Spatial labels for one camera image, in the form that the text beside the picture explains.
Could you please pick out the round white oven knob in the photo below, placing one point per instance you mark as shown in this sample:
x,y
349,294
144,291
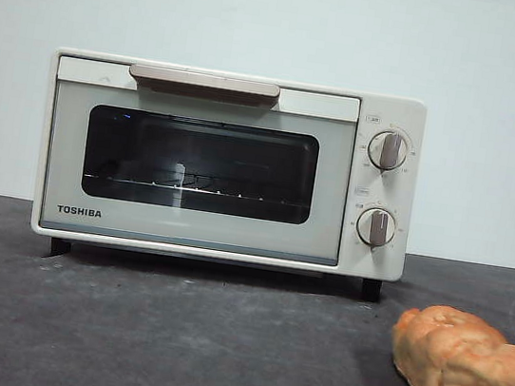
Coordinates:
x,y
376,227
388,150

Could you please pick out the white Toshiba toaster oven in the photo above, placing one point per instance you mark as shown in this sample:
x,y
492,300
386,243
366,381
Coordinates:
x,y
393,111

